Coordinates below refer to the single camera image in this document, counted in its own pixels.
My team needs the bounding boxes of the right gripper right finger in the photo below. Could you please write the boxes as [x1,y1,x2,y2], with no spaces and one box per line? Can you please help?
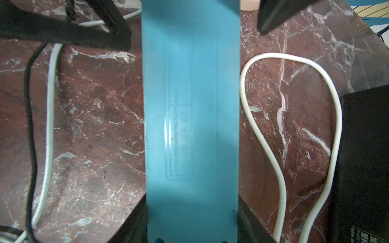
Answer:
[238,195,276,243]

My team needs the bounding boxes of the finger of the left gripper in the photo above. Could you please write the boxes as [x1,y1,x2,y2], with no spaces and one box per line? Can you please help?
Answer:
[257,0,319,35]
[1,1,132,51]

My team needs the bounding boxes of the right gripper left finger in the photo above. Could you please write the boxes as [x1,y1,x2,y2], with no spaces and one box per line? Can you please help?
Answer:
[108,194,149,243]

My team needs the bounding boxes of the teal power strip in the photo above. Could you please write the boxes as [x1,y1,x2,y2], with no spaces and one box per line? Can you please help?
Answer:
[141,1,241,243]

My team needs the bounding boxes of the white fan power cable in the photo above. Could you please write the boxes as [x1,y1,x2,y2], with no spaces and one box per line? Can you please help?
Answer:
[0,8,142,243]

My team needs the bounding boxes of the beige desk fan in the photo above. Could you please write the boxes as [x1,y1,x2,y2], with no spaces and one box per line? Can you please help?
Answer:
[240,0,261,11]

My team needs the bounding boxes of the yellow black toolbox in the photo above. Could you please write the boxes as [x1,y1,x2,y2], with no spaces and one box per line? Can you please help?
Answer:
[328,86,389,243]

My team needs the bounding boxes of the white power strip cable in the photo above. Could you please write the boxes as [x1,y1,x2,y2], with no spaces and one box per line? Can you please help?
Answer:
[239,52,343,243]

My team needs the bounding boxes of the black adapter cable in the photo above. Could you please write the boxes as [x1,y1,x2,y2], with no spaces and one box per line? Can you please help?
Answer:
[0,42,49,243]

